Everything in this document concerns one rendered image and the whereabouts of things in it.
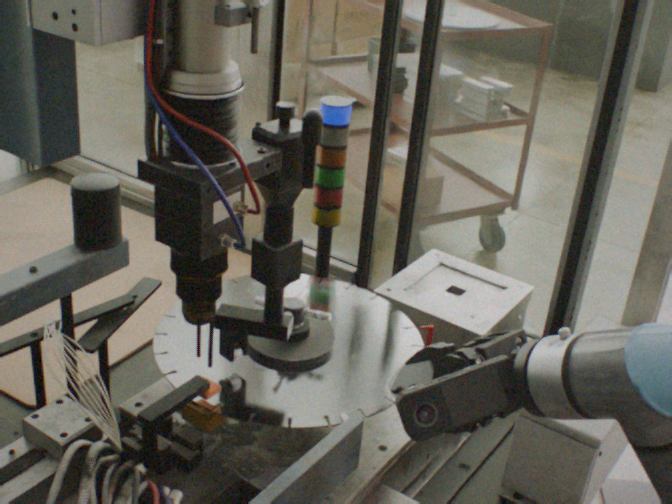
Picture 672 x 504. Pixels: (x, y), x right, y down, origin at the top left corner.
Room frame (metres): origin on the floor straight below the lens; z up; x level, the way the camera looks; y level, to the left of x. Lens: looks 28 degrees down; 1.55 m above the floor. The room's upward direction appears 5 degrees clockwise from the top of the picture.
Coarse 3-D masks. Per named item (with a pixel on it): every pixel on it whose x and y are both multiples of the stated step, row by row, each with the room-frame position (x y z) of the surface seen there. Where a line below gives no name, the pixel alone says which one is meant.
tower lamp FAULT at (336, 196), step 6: (318, 186) 1.19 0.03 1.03; (318, 192) 1.18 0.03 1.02; (324, 192) 1.18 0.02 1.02; (330, 192) 1.18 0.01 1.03; (336, 192) 1.18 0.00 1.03; (342, 192) 1.19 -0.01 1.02; (318, 198) 1.18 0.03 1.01; (324, 198) 1.18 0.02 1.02; (330, 198) 1.18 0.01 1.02; (336, 198) 1.18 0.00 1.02; (342, 198) 1.20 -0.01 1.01; (318, 204) 1.18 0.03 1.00; (324, 204) 1.18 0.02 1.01; (330, 204) 1.18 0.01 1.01; (336, 204) 1.18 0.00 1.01
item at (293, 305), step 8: (304, 288) 0.94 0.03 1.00; (304, 296) 0.92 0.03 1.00; (264, 304) 0.90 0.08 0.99; (288, 304) 0.89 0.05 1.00; (296, 304) 0.89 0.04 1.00; (304, 304) 0.90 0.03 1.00; (288, 312) 0.88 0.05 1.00; (296, 312) 0.88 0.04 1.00; (304, 312) 0.89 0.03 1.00; (312, 312) 0.89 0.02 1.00; (320, 312) 0.89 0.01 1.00; (296, 320) 0.88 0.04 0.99; (328, 320) 0.88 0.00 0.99; (296, 328) 0.88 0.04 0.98
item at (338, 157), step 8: (320, 144) 1.19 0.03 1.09; (320, 152) 1.19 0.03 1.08; (328, 152) 1.18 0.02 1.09; (336, 152) 1.18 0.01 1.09; (344, 152) 1.19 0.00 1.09; (320, 160) 1.18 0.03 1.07; (328, 160) 1.18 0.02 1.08; (336, 160) 1.18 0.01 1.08; (344, 160) 1.19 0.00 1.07; (328, 168) 1.18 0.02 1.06; (336, 168) 1.18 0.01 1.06
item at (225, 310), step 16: (224, 304) 0.84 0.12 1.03; (272, 304) 0.81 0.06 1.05; (224, 320) 0.82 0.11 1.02; (240, 320) 0.81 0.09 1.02; (256, 320) 0.81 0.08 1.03; (272, 320) 0.81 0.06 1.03; (288, 320) 0.82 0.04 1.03; (224, 336) 0.82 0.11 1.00; (240, 336) 0.83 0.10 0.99; (272, 336) 0.81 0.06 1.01; (288, 336) 0.81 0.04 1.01; (224, 352) 0.82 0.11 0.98
